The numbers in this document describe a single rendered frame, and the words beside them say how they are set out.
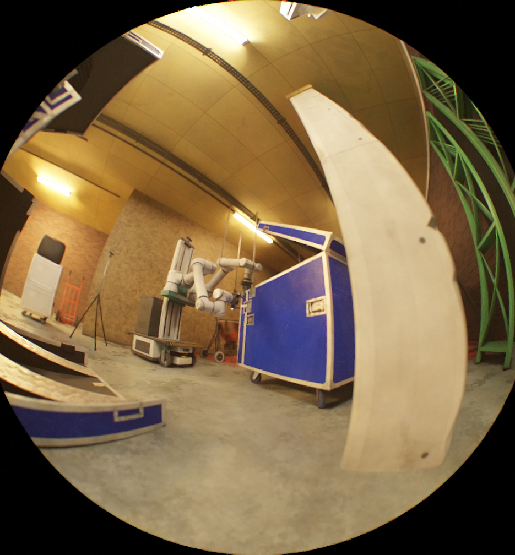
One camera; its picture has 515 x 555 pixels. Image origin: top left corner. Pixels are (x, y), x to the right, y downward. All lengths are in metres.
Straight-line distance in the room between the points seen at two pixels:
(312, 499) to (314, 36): 3.39
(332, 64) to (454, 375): 3.00
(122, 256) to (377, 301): 3.75
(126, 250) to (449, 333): 4.02
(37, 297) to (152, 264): 2.46
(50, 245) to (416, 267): 3.82
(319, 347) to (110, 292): 3.38
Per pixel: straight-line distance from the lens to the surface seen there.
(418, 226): 0.61
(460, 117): 2.31
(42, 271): 3.41
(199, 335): 4.21
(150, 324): 2.39
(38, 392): 0.73
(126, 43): 1.37
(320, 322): 1.00
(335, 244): 1.15
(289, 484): 0.59
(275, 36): 2.87
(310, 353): 1.05
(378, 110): 3.26
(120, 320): 3.58
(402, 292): 0.51
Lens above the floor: 0.42
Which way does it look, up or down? 21 degrees up
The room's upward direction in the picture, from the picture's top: 3 degrees clockwise
